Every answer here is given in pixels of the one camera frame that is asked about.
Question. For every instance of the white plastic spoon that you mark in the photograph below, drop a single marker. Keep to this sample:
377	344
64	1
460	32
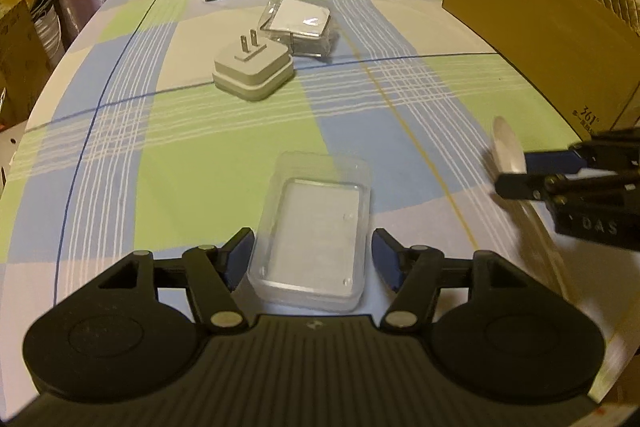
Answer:
507	147

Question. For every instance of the brown carton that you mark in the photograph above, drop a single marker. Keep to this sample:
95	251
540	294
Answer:
20	57

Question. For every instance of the clear case with white pad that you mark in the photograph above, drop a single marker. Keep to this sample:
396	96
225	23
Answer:
300	19

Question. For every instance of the metal pot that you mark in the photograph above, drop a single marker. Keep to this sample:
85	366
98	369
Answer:
47	24

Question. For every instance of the brown cardboard box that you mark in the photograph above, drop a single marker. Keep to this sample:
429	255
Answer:
540	32

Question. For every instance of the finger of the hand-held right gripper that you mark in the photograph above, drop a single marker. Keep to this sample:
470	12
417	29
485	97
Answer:
520	186
550	161

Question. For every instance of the white charger plug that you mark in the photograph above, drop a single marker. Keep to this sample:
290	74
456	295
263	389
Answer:
250	72

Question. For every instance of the clear plastic tray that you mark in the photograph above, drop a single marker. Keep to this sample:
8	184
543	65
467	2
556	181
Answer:
310	232

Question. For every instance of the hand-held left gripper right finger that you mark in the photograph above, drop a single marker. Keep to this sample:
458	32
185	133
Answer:
387	257

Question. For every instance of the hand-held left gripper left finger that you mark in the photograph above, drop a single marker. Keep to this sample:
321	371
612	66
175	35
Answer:
237	257

